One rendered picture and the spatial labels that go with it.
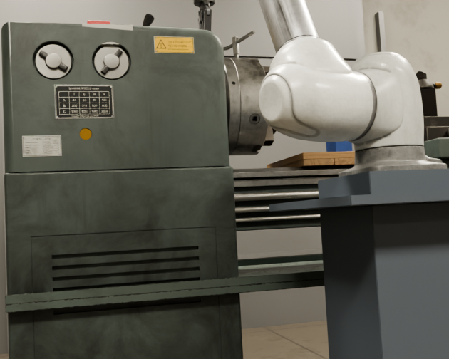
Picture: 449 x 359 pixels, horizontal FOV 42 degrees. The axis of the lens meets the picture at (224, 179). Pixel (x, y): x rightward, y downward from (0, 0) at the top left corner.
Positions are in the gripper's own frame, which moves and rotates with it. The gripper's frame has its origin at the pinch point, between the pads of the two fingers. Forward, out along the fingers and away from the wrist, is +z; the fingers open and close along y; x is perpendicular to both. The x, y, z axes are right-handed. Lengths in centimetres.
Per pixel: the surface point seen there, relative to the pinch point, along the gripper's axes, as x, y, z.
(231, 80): -0.5, -31.5, 15.7
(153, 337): 27, -48, 86
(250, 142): -7.3, -26.8, 34.3
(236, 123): -1.7, -31.3, 28.7
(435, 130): -63, -41, 32
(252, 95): -6.7, -32.8, 20.5
